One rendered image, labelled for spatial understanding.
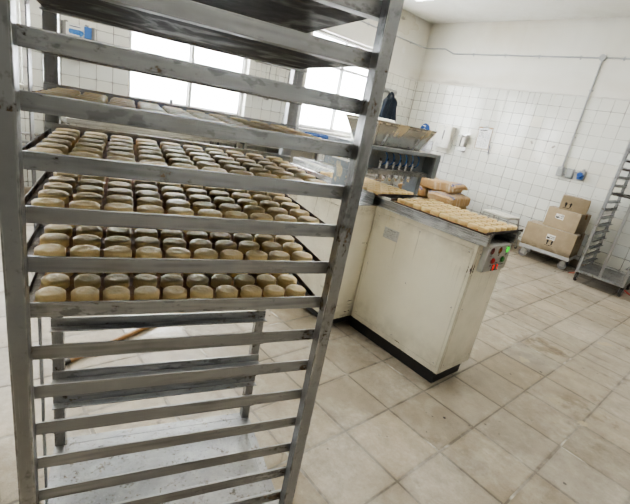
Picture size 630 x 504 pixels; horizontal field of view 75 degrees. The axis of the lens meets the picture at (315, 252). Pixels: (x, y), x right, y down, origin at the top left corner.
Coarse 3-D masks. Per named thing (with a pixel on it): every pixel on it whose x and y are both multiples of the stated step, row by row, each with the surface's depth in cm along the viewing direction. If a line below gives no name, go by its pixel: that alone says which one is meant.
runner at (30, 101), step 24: (24, 96) 62; (48, 96) 63; (96, 120) 66; (120, 120) 68; (144, 120) 69; (168, 120) 71; (192, 120) 72; (264, 144) 79; (288, 144) 81; (312, 144) 83; (336, 144) 85
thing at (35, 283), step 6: (36, 276) 87; (42, 276) 87; (294, 276) 113; (30, 282) 82; (36, 282) 85; (300, 282) 109; (30, 288) 81; (36, 288) 82; (306, 288) 105; (30, 294) 80; (306, 294) 103; (312, 294) 102; (30, 300) 78
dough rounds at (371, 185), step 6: (324, 174) 279; (330, 174) 275; (366, 180) 283; (372, 180) 287; (366, 186) 254; (372, 186) 258; (378, 186) 267; (384, 186) 271; (390, 186) 275; (372, 192) 248; (378, 192) 243; (384, 192) 247; (390, 192) 251; (396, 192) 255; (402, 192) 259; (408, 192) 263
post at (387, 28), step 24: (384, 0) 77; (384, 24) 77; (384, 48) 78; (384, 72) 80; (360, 120) 84; (360, 144) 84; (360, 168) 86; (360, 192) 88; (336, 240) 92; (336, 264) 92; (336, 288) 95; (312, 360) 101; (312, 384) 103; (312, 408) 106; (288, 456) 113; (288, 480) 113
